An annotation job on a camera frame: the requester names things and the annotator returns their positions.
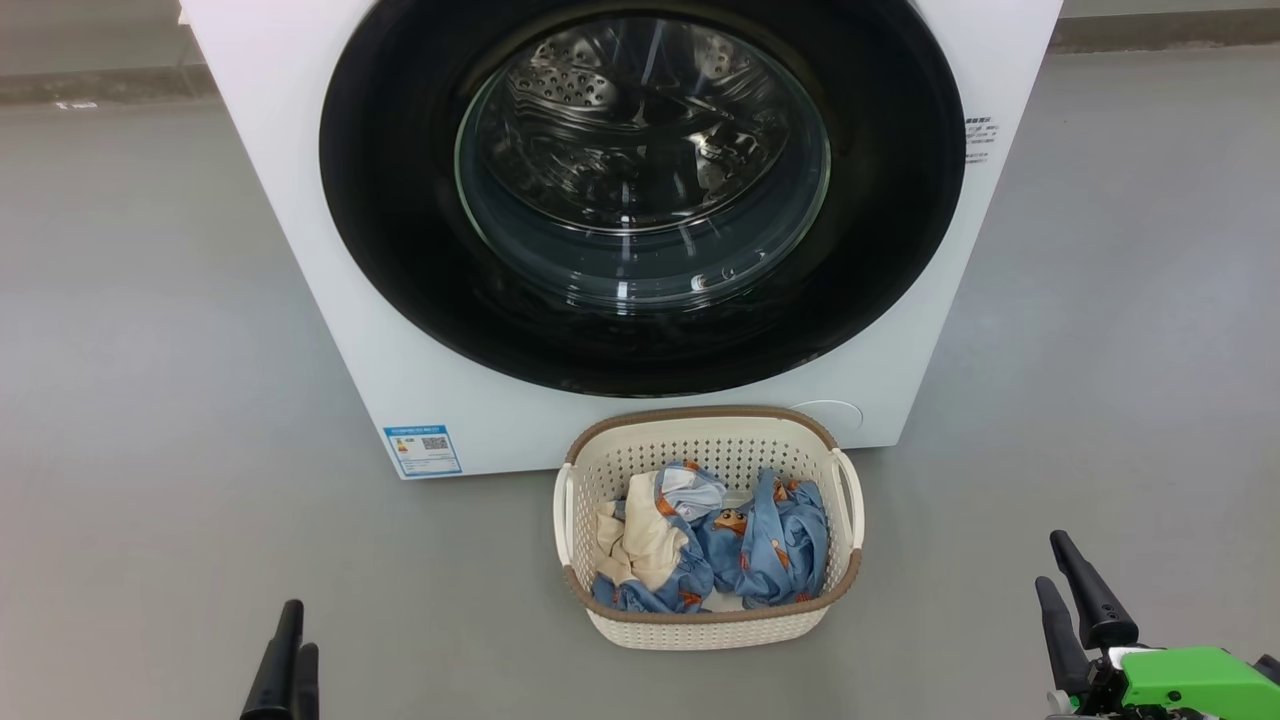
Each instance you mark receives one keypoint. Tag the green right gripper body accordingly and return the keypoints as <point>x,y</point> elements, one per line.
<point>1190,685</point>

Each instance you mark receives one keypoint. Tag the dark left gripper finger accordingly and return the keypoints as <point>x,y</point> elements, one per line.
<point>308,690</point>
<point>272,680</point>

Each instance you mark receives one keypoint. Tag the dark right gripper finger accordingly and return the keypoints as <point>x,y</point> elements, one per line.
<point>1100,610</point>
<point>1065,650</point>

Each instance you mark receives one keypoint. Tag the blue patterned clothing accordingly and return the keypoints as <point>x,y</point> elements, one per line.
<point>770,550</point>

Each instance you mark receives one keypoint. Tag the cream cloth garment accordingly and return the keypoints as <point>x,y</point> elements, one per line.
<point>640,545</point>

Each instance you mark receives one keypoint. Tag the round black glass washer door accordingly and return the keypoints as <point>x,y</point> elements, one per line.
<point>400,220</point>

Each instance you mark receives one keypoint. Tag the white front-load washing machine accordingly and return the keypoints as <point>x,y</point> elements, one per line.
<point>300,250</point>

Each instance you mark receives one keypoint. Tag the perforated steel washer drum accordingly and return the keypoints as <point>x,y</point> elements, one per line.
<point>620,120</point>

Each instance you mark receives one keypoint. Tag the blue energy label sticker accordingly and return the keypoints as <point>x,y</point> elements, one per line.
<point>422,452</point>

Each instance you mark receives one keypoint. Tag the round filter access cover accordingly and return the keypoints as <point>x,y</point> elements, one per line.
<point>835,420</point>

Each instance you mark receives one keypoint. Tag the cream perforated laundry basket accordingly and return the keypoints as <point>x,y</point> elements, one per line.
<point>700,630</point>

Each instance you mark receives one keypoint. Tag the black printed text label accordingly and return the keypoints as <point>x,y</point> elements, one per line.
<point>981,140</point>

